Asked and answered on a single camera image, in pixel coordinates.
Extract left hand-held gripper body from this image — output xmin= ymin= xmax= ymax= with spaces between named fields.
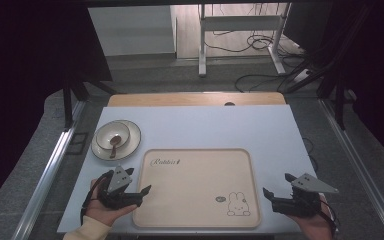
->
xmin=95 ymin=165 xmax=145 ymax=211

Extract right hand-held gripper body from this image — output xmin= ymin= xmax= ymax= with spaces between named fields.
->
xmin=271 ymin=172 xmax=340 ymax=219

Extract person's right hand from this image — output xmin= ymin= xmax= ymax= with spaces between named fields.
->
xmin=287 ymin=192 xmax=336 ymax=240

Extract person's left hand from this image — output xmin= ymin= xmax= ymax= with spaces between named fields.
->
xmin=84 ymin=178 xmax=138 ymax=228

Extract brown wooden spoon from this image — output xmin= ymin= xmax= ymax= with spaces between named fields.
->
xmin=109 ymin=135 xmax=122 ymax=159

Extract white plate with dark rim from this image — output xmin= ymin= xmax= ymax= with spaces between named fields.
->
xmin=90 ymin=119 xmax=142 ymax=162

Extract white bowl with dark rim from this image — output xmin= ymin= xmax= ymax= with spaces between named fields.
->
xmin=95 ymin=121 xmax=132 ymax=151

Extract beige tray with rabbit print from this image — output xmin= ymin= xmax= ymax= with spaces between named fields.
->
xmin=132 ymin=148 xmax=262 ymax=230

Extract white table board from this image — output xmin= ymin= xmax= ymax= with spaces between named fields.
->
xmin=56 ymin=104 xmax=318 ymax=235

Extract wooden table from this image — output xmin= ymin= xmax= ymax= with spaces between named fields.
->
xmin=107 ymin=91 xmax=287 ymax=108

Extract black metal stand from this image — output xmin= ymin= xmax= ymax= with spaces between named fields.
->
xmin=61 ymin=74 xmax=118 ymax=130
xmin=278 ymin=4 xmax=373 ymax=132

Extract white power strip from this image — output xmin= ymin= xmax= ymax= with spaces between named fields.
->
xmin=292 ymin=68 xmax=313 ymax=85

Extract dark curtain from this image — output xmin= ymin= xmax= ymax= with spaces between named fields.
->
xmin=0 ymin=0 xmax=114 ymax=216
xmin=308 ymin=0 xmax=384 ymax=169

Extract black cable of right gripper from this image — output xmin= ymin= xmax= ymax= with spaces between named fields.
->
xmin=319 ymin=198 xmax=342 ymax=236

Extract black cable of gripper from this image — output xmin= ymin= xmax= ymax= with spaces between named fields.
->
xmin=79 ymin=169 xmax=114 ymax=226
xmin=319 ymin=198 xmax=342 ymax=236

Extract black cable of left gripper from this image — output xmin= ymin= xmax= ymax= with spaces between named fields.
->
xmin=79 ymin=169 xmax=114 ymax=226

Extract metal rail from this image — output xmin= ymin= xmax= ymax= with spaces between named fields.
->
xmin=317 ymin=97 xmax=384 ymax=240
xmin=10 ymin=99 xmax=88 ymax=240

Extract black cable loop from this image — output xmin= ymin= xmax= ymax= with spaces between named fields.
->
xmin=234 ymin=73 xmax=293 ymax=94

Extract black cables on floor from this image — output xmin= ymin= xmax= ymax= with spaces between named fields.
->
xmin=202 ymin=29 xmax=306 ymax=58

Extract white desk frame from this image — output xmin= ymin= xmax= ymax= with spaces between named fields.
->
xmin=197 ymin=2 xmax=293 ymax=78

